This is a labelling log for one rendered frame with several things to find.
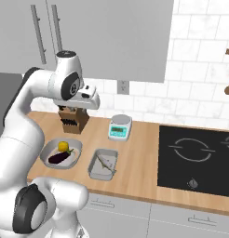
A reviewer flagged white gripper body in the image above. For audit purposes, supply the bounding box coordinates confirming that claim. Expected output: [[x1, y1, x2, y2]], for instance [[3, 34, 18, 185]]
[[52, 91, 101, 111]]

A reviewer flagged grey rounded vegetable container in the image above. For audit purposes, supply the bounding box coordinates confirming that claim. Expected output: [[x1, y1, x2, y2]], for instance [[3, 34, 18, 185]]
[[39, 138, 84, 170]]

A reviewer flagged silver fish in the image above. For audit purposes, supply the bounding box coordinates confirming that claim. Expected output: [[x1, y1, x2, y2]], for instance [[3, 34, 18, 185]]
[[97, 153, 117, 175]]

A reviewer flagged purple eggplant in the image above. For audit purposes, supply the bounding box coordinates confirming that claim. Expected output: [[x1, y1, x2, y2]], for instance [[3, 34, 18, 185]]
[[47, 148, 75, 165]]

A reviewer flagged grey rectangular meat container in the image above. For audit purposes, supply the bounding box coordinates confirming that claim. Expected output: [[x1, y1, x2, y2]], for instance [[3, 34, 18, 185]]
[[87, 148, 119, 182]]

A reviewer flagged dark grey fridge freezer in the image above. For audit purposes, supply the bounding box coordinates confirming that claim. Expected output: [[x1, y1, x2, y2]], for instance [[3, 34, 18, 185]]
[[0, 72, 27, 142]]

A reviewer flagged wooden knife block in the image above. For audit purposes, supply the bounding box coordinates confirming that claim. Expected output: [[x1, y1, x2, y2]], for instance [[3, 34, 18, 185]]
[[58, 106, 90, 135]]

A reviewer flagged white teal kitchen scale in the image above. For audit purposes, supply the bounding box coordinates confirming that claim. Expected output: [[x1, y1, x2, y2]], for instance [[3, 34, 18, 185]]
[[107, 113, 133, 142]]

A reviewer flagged grey cupboard door wide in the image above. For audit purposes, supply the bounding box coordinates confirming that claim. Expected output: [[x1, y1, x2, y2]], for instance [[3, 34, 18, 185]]
[[46, 0, 175, 84]]

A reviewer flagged grey drawer front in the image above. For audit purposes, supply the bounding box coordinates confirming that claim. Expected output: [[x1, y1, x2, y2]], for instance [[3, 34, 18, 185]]
[[84, 192, 153, 218], [148, 202, 229, 237]]

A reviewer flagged black hob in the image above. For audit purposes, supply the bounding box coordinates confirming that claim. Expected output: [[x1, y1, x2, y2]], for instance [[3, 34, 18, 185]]
[[156, 124, 229, 199]]

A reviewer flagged grey lower cupboard door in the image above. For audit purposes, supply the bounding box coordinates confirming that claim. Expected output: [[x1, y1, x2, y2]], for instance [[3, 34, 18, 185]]
[[146, 218, 229, 238], [76, 206, 151, 238]]

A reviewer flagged grey hob knob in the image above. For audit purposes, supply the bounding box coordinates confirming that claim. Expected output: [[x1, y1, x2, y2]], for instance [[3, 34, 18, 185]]
[[188, 178, 199, 191]]

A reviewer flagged grey wall socket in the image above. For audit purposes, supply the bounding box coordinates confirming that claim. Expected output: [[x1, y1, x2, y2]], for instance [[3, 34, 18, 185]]
[[116, 80, 130, 95]]

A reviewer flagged grey bar cupboard handle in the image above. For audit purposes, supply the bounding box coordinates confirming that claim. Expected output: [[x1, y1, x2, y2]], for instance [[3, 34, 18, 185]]
[[50, 4, 64, 54], [30, 4, 47, 65]]

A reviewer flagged grey drawer handle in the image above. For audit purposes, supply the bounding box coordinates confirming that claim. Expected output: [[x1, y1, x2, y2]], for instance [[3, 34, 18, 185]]
[[187, 215, 219, 227], [89, 199, 116, 209]]

